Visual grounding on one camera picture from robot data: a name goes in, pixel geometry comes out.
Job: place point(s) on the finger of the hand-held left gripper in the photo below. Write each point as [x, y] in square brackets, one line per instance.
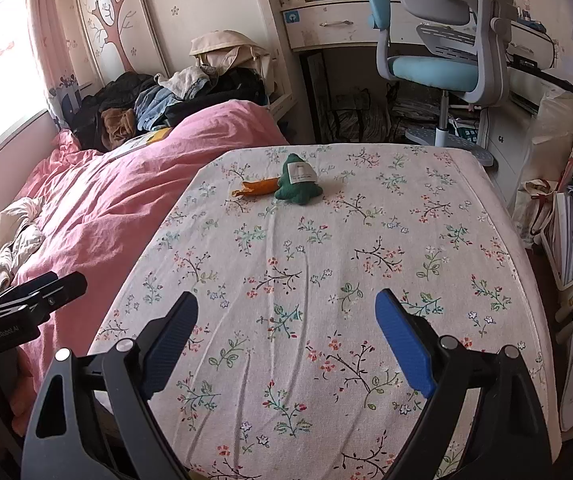
[26, 290]
[61, 292]

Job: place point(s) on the blue grey desk chair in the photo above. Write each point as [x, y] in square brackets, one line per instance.
[436, 70]

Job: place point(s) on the black folded garment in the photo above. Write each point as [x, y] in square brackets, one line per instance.
[231, 87]

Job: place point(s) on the brown cloth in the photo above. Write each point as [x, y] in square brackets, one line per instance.
[119, 127]

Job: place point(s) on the white grey cloth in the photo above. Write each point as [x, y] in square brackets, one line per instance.
[184, 82]

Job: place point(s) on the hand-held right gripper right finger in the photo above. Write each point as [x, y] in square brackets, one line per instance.
[406, 345]

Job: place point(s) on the white tote bag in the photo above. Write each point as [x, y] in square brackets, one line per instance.
[531, 210]

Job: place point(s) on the black jacket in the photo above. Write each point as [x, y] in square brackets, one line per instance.
[116, 90]

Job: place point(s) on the floral tablecloth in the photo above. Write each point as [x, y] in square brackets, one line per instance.
[316, 260]

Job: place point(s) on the white study desk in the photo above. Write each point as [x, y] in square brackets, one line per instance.
[316, 35]

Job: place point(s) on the white computer tower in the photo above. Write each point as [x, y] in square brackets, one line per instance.
[501, 155]

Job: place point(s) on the white printer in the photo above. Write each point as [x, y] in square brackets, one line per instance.
[534, 45]

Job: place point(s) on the cream padded jacket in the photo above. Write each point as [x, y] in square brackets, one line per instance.
[11, 245]

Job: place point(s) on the beige bag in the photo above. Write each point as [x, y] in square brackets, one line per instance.
[226, 52]

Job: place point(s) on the pink blanket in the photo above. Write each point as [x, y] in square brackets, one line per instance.
[116, 200]

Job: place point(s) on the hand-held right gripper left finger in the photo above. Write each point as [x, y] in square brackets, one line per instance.
[171, 340]

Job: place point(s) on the window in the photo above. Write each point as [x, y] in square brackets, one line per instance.
[1, 75]

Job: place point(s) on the dark storage bag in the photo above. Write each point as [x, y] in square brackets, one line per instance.
[356, 117]

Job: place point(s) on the green plush toy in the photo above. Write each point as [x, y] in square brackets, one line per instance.
[291, 191]

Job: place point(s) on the blue denim garment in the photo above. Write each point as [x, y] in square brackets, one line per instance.
[154, 107]

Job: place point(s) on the white desk drawer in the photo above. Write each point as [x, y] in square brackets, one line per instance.
[336, 25]

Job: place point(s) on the yellow book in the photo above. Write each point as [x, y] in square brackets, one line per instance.
[141, 142]

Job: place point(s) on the printed pink curtain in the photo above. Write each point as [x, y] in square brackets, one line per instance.
[51, 35]

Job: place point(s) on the translucent plastic bag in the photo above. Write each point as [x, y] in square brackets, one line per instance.
[556, 135]

